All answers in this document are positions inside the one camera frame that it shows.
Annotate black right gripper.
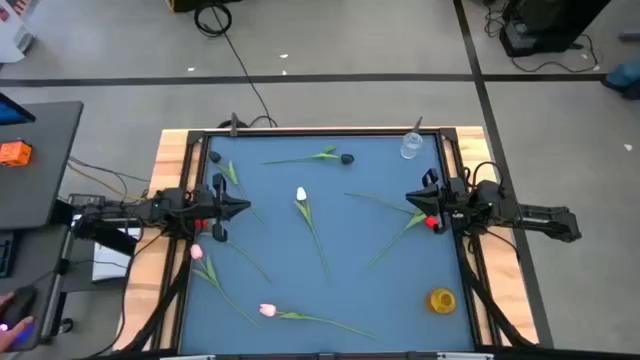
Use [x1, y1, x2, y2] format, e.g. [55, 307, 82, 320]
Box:
[405, 168, 469, 235]

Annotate black aluminium table frame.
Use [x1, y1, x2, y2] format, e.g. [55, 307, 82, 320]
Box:
[117, 127, 540, 360]

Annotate black keyboard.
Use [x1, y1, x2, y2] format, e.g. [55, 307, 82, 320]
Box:
[0, 232, 19, 279]

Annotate yellow glass vase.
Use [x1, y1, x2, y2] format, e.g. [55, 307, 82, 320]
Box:
[425, 287, 457, 315]

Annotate white paper sheet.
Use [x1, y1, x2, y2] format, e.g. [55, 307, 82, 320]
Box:
[92, 227, 142, 282]

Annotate blue table mat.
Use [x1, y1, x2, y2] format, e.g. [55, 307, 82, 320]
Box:
[179, 134, 476, 354]

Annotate person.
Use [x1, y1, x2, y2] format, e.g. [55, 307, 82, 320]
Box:
[601, 58, 640, 101]

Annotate pink artificial tulip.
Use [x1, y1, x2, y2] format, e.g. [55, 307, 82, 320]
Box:
[258, 303, 377, 340]
[189, 243, 262, 330]

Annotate clear glass vase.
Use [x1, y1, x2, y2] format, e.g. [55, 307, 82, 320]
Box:
[399, 130, 424, 160]

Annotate black desk crossbar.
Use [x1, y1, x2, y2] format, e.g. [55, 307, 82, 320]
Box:
[92, 227, 139, 257]

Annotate black coiled floor cable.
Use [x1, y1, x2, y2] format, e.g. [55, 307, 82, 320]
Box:
[193, 0, 279, 129]

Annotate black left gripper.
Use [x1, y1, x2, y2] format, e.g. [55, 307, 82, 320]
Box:
[192, 172, 252, 244]

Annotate black and yellow box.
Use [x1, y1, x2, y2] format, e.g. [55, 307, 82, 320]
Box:
[167, 0, 244, 14]

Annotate orange box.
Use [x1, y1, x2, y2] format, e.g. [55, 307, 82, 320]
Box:
[0, 140, 34, 168]

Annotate red artificial tulip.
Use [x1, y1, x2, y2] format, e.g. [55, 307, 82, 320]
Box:
[343, 191, 441, 232]
[193, 218, 274, 284]

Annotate grey desk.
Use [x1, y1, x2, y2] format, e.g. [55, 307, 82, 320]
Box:
[0, 223, 70, 354]

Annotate black desk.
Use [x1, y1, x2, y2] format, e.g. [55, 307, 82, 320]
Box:
[0, 101, 85, 231]

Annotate person's hand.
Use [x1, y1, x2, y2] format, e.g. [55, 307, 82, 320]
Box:
[0, 292, 35, 352]

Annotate monitor with blue screen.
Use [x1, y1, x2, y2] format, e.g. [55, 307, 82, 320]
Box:
[0, 92, 37, 127]

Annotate black equipment cabinet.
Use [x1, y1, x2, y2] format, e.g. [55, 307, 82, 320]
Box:
[498, 0, 612, 58]

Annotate white cabinet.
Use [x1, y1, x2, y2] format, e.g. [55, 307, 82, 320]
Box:
[0, 0, 37, 65]

